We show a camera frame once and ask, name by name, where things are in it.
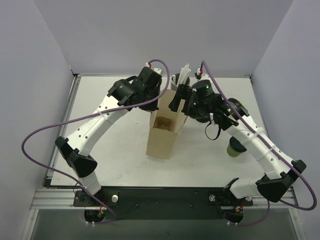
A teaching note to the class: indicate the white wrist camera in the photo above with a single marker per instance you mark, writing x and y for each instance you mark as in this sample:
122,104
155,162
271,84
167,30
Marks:
155,69
200,75

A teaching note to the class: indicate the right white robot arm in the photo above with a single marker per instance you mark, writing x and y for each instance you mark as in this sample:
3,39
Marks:
279,169

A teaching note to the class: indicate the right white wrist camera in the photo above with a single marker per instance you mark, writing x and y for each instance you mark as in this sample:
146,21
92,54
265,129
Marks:
200,75

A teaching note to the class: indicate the brown paper bag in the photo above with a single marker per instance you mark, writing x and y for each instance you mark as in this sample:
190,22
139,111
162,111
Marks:
160,142

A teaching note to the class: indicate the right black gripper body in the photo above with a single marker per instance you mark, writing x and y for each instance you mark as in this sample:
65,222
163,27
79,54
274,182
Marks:
186,100

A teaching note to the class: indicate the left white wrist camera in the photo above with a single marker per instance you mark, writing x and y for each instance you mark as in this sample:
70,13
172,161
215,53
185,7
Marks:
155,69

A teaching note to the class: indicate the aluminium frame rail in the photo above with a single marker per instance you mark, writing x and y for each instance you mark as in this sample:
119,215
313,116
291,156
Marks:
63,199

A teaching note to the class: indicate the green paper coffee cup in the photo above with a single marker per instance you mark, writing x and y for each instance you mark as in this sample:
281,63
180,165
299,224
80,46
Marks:
231,152

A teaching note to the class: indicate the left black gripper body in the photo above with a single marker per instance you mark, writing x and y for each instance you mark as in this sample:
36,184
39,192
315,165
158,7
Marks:
152,99

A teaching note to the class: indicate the black plastic cup lid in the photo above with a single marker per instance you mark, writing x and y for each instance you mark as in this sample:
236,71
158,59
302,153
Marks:
236,145

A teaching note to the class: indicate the white wrapped straw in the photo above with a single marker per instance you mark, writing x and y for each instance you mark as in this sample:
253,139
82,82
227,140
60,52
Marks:
184,73

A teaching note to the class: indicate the grey straw holder cup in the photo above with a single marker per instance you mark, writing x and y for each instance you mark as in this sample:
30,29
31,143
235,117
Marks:
173,85

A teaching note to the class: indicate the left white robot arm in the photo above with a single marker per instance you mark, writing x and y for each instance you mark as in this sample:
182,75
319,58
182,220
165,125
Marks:
77,146

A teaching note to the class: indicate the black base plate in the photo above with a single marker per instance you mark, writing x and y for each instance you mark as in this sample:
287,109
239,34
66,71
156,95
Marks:
169,203

